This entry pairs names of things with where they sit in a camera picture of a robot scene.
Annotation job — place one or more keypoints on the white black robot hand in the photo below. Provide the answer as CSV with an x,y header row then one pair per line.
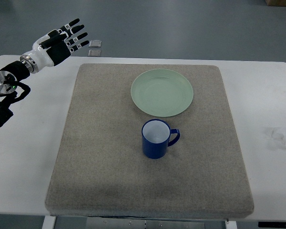
x,y
51,50

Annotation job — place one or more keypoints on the blue mug white inside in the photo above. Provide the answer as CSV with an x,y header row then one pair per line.
x,y
157,136

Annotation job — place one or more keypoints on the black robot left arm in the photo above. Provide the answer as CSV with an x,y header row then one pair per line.
x,y
12,89

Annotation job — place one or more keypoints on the upper metal floor plate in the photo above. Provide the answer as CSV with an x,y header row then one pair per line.
x,y
95,44

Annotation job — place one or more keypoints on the metal floor plate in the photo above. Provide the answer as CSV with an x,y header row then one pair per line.
x,y
94,53
95,44

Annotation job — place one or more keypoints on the lower metal floor plate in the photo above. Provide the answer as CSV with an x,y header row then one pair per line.
x,y
94,53

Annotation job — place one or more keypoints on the light green plate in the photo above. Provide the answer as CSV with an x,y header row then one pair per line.
x,y
162,92

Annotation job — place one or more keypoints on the beige felt mat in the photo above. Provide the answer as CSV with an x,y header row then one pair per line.
x,y
101,170

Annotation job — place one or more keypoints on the cardboard box corner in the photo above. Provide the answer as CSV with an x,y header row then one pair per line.
x,y
277,3

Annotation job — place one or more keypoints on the metal table frame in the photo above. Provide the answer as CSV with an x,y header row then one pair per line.
x,y
112,223

